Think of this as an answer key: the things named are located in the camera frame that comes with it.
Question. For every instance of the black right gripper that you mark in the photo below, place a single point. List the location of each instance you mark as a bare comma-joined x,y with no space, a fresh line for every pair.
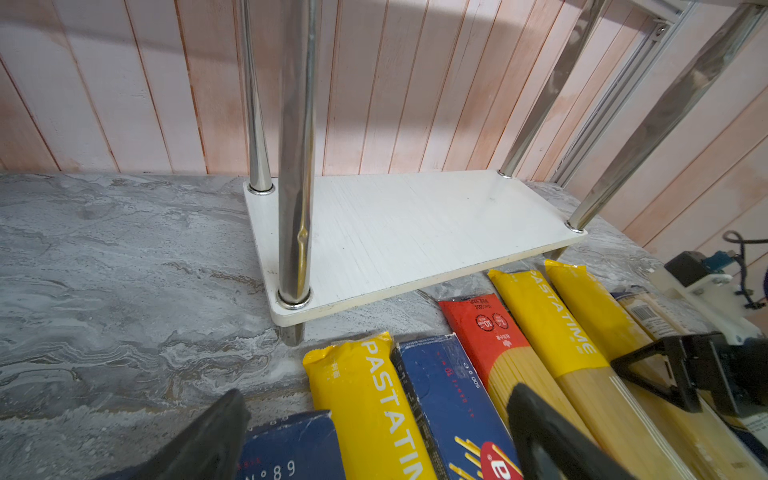
734,375

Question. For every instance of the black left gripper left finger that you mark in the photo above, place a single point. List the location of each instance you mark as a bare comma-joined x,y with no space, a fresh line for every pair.
209,448

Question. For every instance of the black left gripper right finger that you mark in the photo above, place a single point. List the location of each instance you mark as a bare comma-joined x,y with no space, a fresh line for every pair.
550,447

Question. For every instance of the yellow pasta bag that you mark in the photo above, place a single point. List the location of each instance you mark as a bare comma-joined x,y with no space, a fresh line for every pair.
613,416
702,440
377,432

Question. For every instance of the dark blue pasta box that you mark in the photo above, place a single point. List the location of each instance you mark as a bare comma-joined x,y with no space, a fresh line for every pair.
300,446

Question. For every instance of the white two-tier shelf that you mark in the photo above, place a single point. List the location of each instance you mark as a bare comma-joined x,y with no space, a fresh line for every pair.
330,244

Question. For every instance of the clear blue spaghetti bag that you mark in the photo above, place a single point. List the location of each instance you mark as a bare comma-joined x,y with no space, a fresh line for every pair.
657,321

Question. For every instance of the blue Barilla spaghetti box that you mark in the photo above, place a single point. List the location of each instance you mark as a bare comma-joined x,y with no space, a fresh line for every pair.
464,434

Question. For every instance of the red spaghetti bag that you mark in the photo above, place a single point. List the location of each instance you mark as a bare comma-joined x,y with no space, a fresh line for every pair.
502,355

